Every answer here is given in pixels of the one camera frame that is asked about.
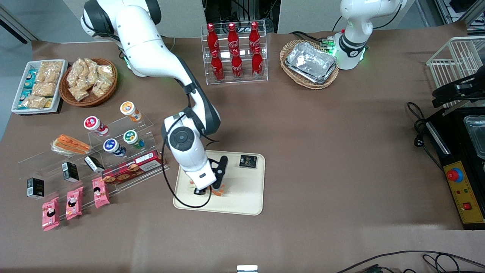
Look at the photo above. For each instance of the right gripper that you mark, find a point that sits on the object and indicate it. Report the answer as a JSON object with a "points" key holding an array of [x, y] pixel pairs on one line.
{"points": [[198, 191]]}

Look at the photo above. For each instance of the plastic-wrapped triangle sandwich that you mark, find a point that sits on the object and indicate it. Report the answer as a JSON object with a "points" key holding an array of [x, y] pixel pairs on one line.
{"points": [[219, 192], [72, 144]]}

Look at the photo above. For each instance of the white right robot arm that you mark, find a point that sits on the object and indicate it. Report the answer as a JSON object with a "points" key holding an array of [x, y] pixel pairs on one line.
{"points": [[144, 45]]}

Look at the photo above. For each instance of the cream plastic tray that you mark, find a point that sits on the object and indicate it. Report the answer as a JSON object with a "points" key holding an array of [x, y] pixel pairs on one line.
{"points": [[242, 189]]}

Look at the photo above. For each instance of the aluminium foil tray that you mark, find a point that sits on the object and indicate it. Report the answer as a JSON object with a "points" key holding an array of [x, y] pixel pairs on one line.
{"points": [[310, 60]]}

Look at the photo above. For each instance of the small black Face box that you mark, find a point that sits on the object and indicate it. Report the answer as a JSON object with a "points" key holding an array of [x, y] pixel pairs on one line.
{"points": [[35, 188], [70, 171], [248, 161], [93, 164]]}

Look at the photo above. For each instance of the red tartan shortbread box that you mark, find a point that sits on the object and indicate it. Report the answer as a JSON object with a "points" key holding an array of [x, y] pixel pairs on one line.
{"points": [[132, 167]]}

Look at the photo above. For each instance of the green lid gum bottle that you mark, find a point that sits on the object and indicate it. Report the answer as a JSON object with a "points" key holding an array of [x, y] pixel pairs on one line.
{"points": [[131, 137]]}

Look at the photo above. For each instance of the blue lid gum bottle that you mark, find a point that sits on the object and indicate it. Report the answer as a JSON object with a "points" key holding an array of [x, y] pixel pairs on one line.
{"points": [[111, 145]]}

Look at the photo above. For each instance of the pink cartoon girl snack pack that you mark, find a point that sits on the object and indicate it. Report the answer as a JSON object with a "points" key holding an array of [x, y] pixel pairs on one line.
{"points": [[100, 192], [50, 214], [74, 203]]}

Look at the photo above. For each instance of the clear acrylic bottle rack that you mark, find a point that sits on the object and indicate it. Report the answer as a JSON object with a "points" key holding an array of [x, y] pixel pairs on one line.
{"points": [[227, 80]]}

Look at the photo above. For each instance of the orange lid gum bottle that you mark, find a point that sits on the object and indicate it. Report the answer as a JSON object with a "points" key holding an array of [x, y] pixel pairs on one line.
{"points": [[129, 109]]}

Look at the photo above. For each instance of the red cola bottle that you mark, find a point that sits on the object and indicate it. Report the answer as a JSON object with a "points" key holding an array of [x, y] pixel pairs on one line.
{"points": [[217, 66], [232, 38], [212, 38], [257, 63], [237, 65], [254, 36]]}

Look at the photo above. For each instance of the red lid gum bottle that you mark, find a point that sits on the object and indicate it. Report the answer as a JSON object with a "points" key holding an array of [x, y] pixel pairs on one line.
{"points": [[93, 123]]}

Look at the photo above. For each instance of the brown wicker snack basket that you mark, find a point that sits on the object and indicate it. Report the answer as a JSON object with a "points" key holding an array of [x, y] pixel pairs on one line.
{"points": [[91, 102]]}

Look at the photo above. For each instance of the clear bag of puffed snacks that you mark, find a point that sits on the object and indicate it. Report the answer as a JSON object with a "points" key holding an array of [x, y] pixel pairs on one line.
{"points": [[101, 87], [91, 66], [79, 93], [75, 72], [88, 80], [106, 72]]}

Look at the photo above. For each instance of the light wicker basket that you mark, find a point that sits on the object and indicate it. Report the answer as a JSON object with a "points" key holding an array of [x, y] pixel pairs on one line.
{"points": [[314, 85]]}

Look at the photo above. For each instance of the clear acrylic stepped display stand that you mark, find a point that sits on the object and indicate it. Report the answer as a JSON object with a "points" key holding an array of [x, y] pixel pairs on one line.
{"points": [[38, 167]]}

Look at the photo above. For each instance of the white rectangular bin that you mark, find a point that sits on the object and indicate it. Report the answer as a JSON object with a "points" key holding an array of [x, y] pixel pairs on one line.
{"points": [[61, 86]]}

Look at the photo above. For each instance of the dark equipment cabinet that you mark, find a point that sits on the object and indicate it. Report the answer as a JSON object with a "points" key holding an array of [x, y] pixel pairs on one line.
{"points": [[242, 11]]}

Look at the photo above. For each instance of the brown crispy snack bag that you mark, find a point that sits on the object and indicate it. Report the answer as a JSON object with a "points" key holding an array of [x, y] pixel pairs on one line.
{"points": [[36, 102], [44, 89], [51, 71]]}

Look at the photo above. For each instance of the blue snack pack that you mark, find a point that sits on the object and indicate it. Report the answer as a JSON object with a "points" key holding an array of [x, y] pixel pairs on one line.
{"points": [[31, 79], [25, 94]]}

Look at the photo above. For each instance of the red emergency stop button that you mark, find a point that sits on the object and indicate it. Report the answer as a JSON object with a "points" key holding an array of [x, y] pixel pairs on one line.
{"points": [[454, 175]]}

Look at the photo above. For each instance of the black sealing machine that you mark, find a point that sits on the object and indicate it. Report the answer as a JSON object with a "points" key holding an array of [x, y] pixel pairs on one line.
{"points": [[454, 151]]}

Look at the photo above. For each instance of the yellow control panel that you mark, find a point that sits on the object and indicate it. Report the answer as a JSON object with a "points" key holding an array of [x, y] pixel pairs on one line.
{"points": [[464, 193]]}

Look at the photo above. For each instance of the steel pan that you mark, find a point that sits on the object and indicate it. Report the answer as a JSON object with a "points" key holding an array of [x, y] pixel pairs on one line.
{"points": [[477, 132]]}

